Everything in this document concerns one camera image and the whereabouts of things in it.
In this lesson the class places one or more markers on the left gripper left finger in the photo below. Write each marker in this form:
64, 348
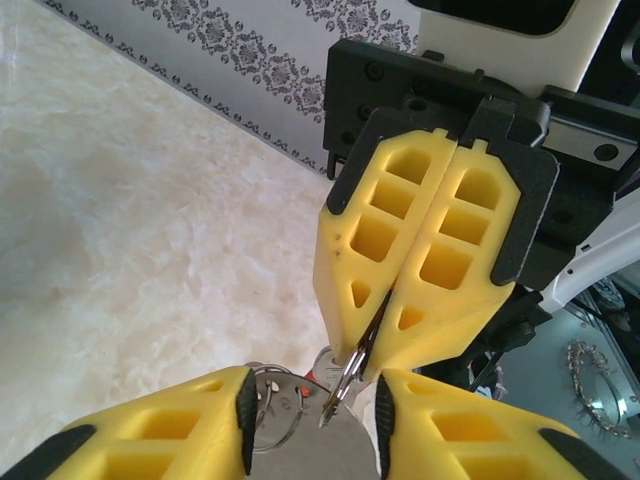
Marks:
100, 450

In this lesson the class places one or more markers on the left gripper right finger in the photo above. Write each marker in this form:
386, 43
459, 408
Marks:
475, 450

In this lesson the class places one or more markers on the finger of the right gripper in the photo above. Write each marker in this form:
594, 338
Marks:
480, 310
335, 280

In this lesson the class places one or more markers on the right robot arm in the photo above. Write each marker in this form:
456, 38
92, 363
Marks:
600, 250

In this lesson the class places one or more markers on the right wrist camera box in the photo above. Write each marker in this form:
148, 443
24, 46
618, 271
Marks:
500, 55

